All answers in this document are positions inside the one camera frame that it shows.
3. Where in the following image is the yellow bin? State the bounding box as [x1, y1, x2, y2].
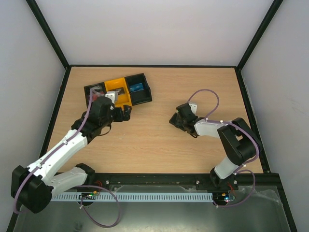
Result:
[104, 77, 132, 108]

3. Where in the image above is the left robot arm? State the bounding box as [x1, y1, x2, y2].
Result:
[11, 92, 132, 213]

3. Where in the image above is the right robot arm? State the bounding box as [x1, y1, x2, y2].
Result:
[169, 103, 262, 189]

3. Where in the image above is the dark picture card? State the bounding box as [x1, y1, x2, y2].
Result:
[116, 87, 127, 95]

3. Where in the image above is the blue card in bin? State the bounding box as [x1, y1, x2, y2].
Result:
[129, 83, 144, 92]

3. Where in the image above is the red white card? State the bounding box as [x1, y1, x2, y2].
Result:
[91, 85, 105, 102]

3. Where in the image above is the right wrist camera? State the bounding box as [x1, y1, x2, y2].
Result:
[188, 102, 197, 114]

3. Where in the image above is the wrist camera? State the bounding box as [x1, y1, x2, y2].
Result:
[105, 91, 118, 104]
[188, 102, 197, 114]

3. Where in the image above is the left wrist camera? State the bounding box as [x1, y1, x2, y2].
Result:
[105, 91, 118, 104]

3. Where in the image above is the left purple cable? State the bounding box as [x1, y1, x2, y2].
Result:
[13, 88, 121, 228]

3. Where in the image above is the light blue cable duct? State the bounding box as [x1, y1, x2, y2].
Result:
[51, 192, 213, 203]

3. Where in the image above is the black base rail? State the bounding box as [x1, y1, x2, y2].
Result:
[92, 173, 283, 193]

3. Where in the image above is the black cage frame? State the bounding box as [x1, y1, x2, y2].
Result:
[0, 0, 309, 232]

